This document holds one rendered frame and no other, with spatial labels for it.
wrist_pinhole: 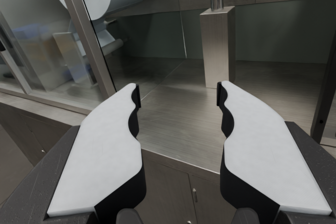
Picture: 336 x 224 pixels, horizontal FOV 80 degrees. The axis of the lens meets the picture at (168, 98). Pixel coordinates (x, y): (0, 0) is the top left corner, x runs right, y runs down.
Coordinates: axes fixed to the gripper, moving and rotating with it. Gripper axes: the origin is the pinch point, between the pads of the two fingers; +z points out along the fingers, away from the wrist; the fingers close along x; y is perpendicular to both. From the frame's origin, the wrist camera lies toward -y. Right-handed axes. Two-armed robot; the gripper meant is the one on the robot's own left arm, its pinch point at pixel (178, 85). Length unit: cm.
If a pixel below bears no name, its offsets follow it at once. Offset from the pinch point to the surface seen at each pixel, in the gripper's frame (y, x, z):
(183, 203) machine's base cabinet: 60, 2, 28
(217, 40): 13, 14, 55
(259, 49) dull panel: 23, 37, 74
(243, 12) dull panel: 9, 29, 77
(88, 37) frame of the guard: 7.6, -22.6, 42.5
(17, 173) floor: 145, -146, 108
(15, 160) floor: 147, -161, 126
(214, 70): 24, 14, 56
